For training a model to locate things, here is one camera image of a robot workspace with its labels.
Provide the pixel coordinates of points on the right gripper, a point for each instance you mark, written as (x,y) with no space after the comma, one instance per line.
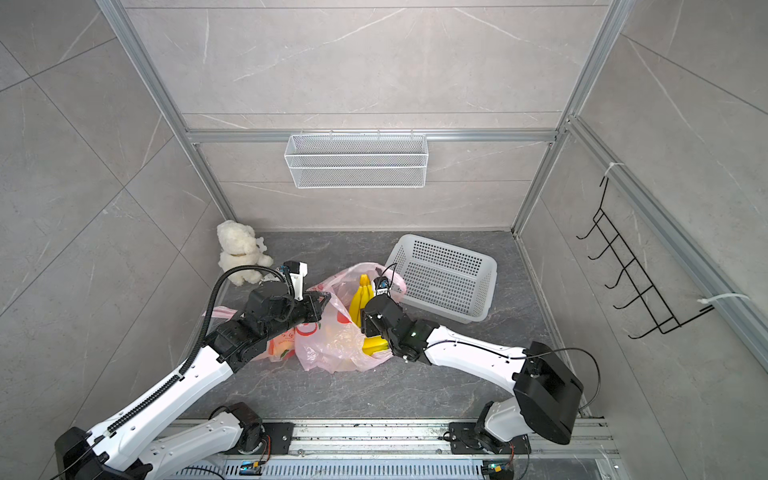
(368,324)

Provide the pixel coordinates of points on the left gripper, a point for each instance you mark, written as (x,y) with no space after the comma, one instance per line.
(313,310)

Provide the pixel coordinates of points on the yellow-green banana bunch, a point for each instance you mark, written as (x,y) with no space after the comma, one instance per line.
(362,296)

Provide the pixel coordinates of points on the plain pink plastic bag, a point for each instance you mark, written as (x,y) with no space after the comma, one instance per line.
(335,343)

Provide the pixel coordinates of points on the pink printed plastic bag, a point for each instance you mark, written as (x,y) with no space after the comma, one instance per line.
(279,348)

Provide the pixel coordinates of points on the white plastic basket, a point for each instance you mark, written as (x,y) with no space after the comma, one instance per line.
(443,279)

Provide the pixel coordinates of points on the bright yellow banana bunch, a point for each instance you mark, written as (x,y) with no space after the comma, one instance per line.
(372,345)

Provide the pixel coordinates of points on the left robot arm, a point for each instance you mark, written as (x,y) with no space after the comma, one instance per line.
(128,445)

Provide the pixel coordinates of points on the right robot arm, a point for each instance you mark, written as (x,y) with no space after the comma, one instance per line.
(545,393)

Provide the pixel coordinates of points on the white teddy bear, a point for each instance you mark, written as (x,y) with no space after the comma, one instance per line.
(240,246)

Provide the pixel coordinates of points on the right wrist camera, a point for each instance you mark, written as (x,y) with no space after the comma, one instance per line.
(382,285)

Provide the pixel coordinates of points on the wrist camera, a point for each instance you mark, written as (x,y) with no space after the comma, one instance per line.
(296,272)
(382,285)

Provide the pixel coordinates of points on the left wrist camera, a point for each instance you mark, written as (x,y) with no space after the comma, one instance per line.
(296,272)

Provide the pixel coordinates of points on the white wire wall basket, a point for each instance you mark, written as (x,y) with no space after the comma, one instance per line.
(366,160)

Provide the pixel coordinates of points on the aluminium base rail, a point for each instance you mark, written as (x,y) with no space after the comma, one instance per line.
(408,449)

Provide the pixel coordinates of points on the black wire hook rack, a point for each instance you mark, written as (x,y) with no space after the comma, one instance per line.
(633,273)

